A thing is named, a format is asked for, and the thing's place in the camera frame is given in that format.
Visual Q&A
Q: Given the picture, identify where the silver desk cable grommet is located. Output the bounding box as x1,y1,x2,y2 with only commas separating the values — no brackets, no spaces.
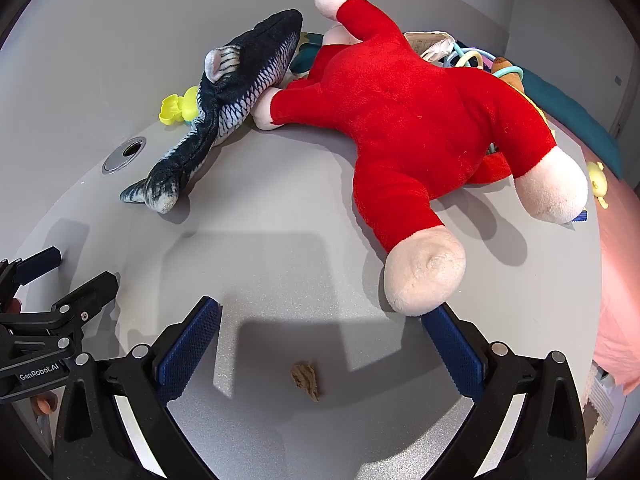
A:
101,136,147,175

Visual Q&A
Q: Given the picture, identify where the white paper bag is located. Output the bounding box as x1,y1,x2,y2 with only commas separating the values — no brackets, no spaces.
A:
402,30,458,66

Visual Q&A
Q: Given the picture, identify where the pastel ring toy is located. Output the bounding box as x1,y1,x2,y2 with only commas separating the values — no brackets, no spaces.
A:
442,45,496,73

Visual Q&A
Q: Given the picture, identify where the red plush toy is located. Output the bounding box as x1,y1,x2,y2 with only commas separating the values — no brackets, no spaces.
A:
251,0,590,317

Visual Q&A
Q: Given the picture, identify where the pink blanket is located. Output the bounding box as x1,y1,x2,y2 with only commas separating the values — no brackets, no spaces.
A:
537,110,640,396

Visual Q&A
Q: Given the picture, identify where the person's left hand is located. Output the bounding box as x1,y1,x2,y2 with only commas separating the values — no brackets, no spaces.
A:
31,391,60,417

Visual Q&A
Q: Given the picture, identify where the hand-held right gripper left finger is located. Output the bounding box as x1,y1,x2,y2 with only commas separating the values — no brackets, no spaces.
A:
52,296,223,480

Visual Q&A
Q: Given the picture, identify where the yellow duck toy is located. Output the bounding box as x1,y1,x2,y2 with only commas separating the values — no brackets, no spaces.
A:
586,160,612,211

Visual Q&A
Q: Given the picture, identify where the teal toy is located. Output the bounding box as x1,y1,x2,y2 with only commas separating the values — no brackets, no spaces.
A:
290,31,326,78

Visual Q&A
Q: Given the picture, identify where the brown paper scrap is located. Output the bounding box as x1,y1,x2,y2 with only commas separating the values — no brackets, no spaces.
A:
290,360,321,403

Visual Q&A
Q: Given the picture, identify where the yellow-green plastic toy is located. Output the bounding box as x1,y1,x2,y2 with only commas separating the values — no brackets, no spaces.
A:
159,86,201,126

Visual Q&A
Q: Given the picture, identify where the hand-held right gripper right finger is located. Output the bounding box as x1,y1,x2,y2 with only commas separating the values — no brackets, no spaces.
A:
422,304,588,480

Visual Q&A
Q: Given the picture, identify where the dark blue fish plush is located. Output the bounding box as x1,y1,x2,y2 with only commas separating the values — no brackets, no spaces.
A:
120,8,304,214

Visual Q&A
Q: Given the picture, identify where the teal pillow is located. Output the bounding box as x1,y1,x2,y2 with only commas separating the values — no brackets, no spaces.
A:
520,67,623,181

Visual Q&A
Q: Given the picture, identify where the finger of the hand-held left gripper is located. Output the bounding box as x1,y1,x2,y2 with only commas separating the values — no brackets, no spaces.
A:
50,271,120,341
0,246,62,306

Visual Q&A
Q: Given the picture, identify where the brown plush toy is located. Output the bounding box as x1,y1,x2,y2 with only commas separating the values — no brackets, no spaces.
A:
492,55,526,93

